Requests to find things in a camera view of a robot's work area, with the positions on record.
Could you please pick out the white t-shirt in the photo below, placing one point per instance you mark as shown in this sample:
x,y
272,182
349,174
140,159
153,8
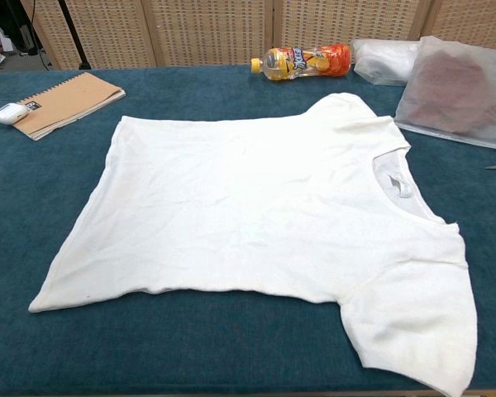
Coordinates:
x,y
248,198

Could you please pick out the blue table cover cloth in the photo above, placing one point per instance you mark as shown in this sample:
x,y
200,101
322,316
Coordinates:
x,y
231,331

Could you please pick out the orange juice plastic bottle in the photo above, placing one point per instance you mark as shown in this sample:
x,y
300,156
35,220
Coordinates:
x,y
301,62

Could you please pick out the woven folding screen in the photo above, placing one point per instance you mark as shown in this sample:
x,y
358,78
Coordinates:
x,y
211,29

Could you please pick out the white cloth in clear bag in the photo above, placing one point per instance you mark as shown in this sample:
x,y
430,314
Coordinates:
x,y
380,62

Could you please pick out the brown spiral notebook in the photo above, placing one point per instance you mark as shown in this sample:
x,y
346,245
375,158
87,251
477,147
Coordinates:
x,y
74,97

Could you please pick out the frosted zip bag red cloth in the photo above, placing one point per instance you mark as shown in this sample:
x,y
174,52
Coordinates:
x,y
450,91

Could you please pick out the black tripod stand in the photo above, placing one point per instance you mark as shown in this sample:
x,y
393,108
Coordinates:
x,y
73,33

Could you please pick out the white earbuds case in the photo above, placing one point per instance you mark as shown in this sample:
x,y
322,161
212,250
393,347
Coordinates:
x,y
9,113

